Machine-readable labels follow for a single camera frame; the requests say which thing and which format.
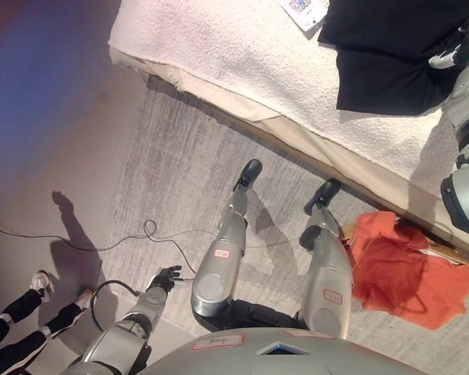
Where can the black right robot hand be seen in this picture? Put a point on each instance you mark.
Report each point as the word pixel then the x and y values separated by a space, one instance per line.
pixel 449 58

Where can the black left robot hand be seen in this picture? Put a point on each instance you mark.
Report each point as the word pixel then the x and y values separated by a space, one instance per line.
pixel 165 278

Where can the black garment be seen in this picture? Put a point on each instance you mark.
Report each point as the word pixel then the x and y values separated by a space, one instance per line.
pixel 375 39

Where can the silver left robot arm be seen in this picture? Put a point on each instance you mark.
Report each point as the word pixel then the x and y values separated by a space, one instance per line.
pixel 140 312

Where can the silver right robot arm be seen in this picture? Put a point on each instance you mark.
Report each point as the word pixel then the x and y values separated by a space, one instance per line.
pixel 467 203

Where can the bed with white blanket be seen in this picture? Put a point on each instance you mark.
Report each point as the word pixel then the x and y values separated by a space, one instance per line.
pixel 238 47

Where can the silver left robot leg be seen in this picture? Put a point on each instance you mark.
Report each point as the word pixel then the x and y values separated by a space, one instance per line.
pixel 219 265

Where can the silver robot leg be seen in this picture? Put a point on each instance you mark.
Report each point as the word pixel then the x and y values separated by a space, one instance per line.
pixel 328 281
pixel 219 265

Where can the white sneaker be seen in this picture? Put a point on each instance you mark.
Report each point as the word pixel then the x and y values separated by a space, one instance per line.
pixel 85 298
pixel 41 283

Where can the silver robot torso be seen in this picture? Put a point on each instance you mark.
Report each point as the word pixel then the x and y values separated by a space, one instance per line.
pixel 226 359

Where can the grey striped rug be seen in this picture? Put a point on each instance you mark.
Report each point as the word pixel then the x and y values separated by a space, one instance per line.
pixel 172 156

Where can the black left robot foot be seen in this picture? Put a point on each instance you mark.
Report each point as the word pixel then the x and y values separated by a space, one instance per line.
pixel 250 172

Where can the black robot foot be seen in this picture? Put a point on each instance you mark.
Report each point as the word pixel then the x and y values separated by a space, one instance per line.
pixel 324 193
pixel 250 172

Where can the black trousered person leg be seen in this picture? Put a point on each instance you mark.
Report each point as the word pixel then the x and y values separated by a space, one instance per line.
pixel 31 343
pixel 17 308

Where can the white paper clothing tag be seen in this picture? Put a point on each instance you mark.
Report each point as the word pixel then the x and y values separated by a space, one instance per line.
pixel 303 11

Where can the silver right robot leg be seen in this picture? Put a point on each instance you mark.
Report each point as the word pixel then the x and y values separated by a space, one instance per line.
pixel 328 281

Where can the black right robot foot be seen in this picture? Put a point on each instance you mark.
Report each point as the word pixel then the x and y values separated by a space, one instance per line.
pixel 324 193

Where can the orange t-shirt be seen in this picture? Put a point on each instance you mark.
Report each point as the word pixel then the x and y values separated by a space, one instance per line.
pixel 394 273

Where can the beige upholstered bed frame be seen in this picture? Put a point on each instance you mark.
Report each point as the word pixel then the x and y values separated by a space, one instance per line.
pixel 445 236

